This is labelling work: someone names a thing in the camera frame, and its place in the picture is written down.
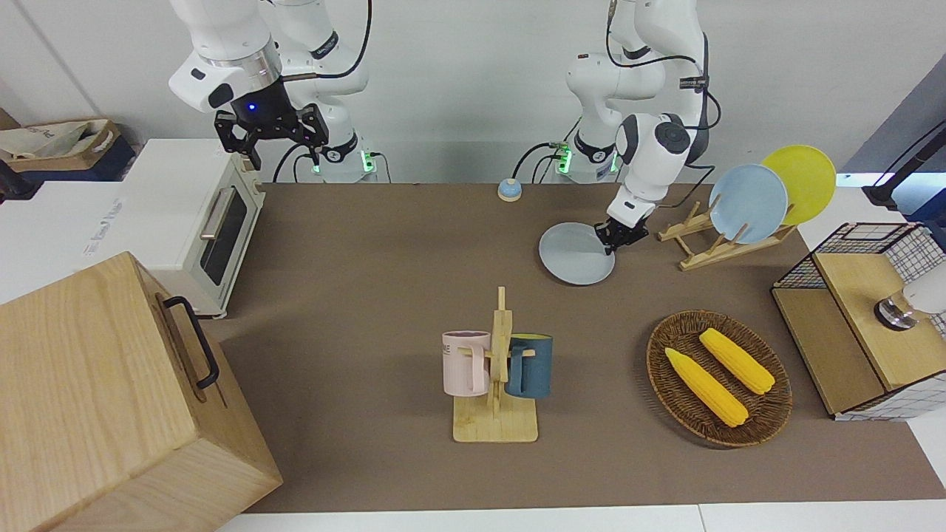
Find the gray round plate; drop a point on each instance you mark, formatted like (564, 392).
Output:
(573, 258)

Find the yellow round plate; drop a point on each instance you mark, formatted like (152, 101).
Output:
(809, 181)

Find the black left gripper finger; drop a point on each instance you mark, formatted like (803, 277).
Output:
(604, 236)
(638, 242)

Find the wooden mug holder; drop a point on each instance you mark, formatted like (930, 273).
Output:
(495, 425)

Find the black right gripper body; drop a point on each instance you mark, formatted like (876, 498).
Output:
(259, 111)

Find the brown wicker basket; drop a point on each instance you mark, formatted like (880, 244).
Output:
(665, 384)

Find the brown table mat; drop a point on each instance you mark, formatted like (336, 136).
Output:
(369, 295)

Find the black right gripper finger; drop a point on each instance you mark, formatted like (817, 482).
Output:
(229, 129)
(314, 125)

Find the dark blue mug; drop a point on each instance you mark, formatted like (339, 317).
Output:
(533, 369)

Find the small blue service bell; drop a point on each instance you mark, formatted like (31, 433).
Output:
(509, 191)

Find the pink mug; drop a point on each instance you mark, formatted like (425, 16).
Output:
(462, 366)

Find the cardboard box with white bag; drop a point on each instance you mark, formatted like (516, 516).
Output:
(52, 144)

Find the dark blue bin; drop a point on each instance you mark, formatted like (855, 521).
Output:
(111, 166)

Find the white cabinet with lettering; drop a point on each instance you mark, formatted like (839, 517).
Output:
(59, 229)

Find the white toaster oven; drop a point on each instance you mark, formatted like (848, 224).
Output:
(170, 214)

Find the long yellow corn cob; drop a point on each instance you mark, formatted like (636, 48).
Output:
(706, 388)

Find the light blue round plate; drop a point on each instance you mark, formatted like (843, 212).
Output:
(750, 203)

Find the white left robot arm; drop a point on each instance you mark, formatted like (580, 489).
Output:
(658, 148)

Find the short yellow corn cob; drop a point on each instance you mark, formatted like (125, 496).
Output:
(739, 362)

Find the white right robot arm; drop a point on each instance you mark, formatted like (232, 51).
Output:
(222, 37)

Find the wooden plate rack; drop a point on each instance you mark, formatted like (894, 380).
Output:
(709, 251)

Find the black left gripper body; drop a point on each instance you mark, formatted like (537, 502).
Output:
(624, 233)

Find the black camera stand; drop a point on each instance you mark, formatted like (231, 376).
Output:
(905, 177)

